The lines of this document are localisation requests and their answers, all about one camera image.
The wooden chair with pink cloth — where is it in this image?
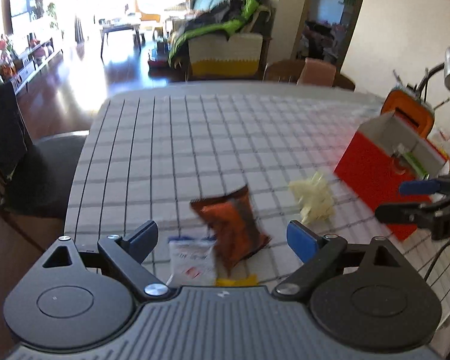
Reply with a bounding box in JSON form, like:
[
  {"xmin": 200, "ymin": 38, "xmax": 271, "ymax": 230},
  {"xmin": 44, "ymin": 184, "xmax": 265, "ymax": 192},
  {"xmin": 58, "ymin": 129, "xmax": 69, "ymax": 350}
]
[{"xmin": 263, "ymin": 58, "xmax": 355, "ymax": 91}]

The pale clear snack bag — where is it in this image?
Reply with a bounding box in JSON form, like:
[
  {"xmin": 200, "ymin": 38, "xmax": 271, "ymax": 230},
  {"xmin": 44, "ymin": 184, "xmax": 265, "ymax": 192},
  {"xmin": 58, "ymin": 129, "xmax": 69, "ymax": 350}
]
[{"xmin": 289, "ymin": 172, "xmax": 334, "ymax": 225}]

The dark wooden chair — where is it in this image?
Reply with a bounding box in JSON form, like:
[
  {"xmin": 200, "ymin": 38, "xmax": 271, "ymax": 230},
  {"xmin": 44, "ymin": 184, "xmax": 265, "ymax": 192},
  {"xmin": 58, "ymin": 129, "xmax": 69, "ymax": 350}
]
[{"xmin": 0, "ymin": 83, "xmax": 88, "ymax": 219}]

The green black jacket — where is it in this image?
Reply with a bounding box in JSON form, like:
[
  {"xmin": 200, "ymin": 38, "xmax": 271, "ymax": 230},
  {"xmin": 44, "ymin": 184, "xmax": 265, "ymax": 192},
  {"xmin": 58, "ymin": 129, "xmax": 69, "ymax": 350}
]
[{"xmin": 168, "ymin": 0, "xmax": 272, "ymax": 68}]

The checkered white tablecloth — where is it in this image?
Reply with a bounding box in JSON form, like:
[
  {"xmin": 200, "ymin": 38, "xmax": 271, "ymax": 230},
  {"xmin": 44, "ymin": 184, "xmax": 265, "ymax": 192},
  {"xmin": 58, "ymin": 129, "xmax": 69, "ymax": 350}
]
[{"xmin": 63, "ymin": 90, "xmax": 450, "ymax": 323}]

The dark coffee table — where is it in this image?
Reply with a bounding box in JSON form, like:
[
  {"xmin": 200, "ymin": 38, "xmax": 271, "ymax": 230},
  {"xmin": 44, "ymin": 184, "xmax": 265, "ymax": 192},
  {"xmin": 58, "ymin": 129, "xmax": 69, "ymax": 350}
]
[{"xmin": 99, "ymin": 22, "xmax": 144, "ymax": 59}]

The armchair with white cover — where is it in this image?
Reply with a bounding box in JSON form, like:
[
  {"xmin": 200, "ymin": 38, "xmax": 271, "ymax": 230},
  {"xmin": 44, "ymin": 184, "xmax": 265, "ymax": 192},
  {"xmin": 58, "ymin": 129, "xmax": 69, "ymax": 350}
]
[{"xmin": 187, "ymin": 33, "xmax": 263, "ymax": 79}]

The red brown chip bag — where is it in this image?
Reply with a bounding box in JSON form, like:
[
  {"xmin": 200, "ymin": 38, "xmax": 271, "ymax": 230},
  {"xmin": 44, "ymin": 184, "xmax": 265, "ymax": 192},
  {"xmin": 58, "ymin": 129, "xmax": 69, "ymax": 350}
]
[{"xmin": 190, "ymin": 185, "xmax": 271, "ymax": 275}]

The yellow black snack bag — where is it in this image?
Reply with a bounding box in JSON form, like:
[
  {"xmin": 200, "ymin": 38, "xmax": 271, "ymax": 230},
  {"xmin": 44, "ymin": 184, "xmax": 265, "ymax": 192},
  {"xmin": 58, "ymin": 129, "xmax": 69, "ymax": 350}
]
[{"xmin": 215, "ymin": 275, "xmax": 258, "ymax": 288}]

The red white cardboard box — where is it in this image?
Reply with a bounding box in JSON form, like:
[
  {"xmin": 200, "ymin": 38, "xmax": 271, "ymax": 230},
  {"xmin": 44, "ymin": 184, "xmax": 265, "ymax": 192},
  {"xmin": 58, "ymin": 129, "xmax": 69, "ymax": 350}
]
[{"xmin": 333, "ymin": 111, "xmax": 450, "ymax": 242}]

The black cable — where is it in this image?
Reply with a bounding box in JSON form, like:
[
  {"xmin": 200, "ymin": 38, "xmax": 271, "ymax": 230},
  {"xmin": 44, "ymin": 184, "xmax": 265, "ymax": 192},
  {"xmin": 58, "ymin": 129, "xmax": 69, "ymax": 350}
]
[{"xmin": 423, "ymin": 239, "xmax": 450, "ymax": 282}]

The green white snack packet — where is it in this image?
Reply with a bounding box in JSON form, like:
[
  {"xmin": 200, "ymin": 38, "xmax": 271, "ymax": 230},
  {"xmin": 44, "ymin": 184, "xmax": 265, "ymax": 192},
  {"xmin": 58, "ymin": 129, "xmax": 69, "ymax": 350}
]
[{"xmin": 393, "ymin": 144, "xmax": 429, "ymax": 180}]

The tv console cabinet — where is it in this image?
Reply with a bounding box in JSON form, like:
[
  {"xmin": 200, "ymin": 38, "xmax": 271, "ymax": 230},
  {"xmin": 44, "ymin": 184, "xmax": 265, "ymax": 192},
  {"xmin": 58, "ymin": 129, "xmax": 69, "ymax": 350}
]
[{"xmin": 9, "ymin": 37, "xmax": 63, "ymax": 94}]

